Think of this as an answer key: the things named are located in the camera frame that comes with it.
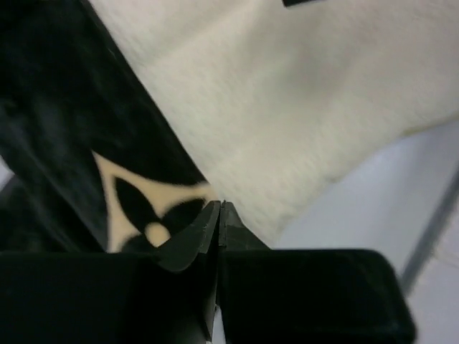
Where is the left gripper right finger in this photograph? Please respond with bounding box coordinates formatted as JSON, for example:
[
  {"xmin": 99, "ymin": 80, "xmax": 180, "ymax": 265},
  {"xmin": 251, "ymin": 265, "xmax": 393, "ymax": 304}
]
[{"xmin": 219, "ymin": 201, "xmax": 272, "ymax": 258}]

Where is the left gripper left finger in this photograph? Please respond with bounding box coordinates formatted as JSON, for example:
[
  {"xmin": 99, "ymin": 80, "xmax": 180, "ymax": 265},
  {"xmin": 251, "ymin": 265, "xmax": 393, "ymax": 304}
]
[{"xmin": 151, "ymin": 201, "xmax": 219, "ymax": 340}]

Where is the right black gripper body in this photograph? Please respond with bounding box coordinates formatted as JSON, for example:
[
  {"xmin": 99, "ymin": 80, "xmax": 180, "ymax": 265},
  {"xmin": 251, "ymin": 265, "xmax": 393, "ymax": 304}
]
[{"xmin": 282, "ymin": 0, "xmax": 318, "ymax": 7}]

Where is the cream foam pillow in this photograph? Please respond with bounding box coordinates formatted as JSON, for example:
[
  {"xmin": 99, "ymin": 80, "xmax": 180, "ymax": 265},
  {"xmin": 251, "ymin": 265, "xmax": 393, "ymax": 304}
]
[{"xmin": 92, "ymin": 1, "xmax": 458, "ymax": 242}]

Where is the black floral pillowcase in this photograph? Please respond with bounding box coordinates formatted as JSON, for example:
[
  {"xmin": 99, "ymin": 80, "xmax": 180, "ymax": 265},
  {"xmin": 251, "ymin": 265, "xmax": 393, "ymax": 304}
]
[{"xmin": 1, "ymin": 1, "xmax": 214, "ymax": 252}]

